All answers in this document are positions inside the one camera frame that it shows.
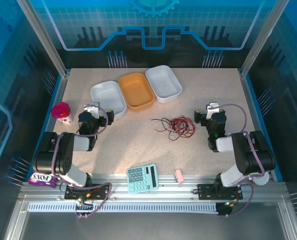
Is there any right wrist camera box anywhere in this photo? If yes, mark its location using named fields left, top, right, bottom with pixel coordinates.
left=205, top=101, right=221, bottom=120

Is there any white plastic bin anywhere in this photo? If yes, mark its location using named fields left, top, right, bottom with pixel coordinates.
left=90, top=80, right=127, bottom=123
left=145, top=65, right=183, bottom=104

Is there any aluminium frame post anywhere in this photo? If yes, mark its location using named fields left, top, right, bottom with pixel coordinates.
left=238, top=0, right=292, bottom=78
left=15, top=0, right=71, bottom=77

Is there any teal calculator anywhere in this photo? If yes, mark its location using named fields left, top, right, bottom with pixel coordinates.
left=126, top=163, right=160, bottom=195

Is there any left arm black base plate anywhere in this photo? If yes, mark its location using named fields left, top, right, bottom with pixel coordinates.
left=64, top=183, right=111, bottom=201

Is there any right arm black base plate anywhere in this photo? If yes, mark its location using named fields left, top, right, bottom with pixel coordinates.
left=197, top=183, right=244, bottom=201

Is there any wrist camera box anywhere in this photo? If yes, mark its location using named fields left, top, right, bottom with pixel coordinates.
left=82, top=101, right=101, bottom=120
left=205, top=101, right=221, bottom=120

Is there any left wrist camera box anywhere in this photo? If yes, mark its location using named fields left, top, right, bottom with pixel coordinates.
left=82, top=101, right=101, bottom=120

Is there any white slotted cable duct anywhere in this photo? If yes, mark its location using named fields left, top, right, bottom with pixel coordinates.
left=27, top=202, right=220, bottom=214

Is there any white cable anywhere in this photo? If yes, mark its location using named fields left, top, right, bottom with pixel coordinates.
left=166, top=121, right=187, bottom=138

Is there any aluminium table rail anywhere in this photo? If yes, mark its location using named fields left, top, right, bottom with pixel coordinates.
left=18, top=173, right=289, bottom=205

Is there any aluminium side rail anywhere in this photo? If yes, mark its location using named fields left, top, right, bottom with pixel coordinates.
left=238, top=69, right=277, bottom=182
left=19, top=69, right=72, bottom=187

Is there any red cable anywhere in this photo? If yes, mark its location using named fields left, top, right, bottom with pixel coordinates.
left=154, top=119, right=189, bottom=138
left=168, top=115, right=197, bottom=139
left=168, top=117, right=192, bottom=136

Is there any purple candy bag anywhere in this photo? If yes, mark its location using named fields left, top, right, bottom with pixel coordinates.
left=27, top=172, right=57, bottom=189

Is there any small pink eraser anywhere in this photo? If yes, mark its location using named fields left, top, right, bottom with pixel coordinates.
left=174, top=169, right=185, bottom=185

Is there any orange plastic bin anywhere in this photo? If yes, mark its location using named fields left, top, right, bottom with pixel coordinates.
left=117, top=72, right=155, bottom=112

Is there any white round roll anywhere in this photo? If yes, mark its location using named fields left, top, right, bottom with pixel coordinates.
left=250, top=172, right=271, bottom=186

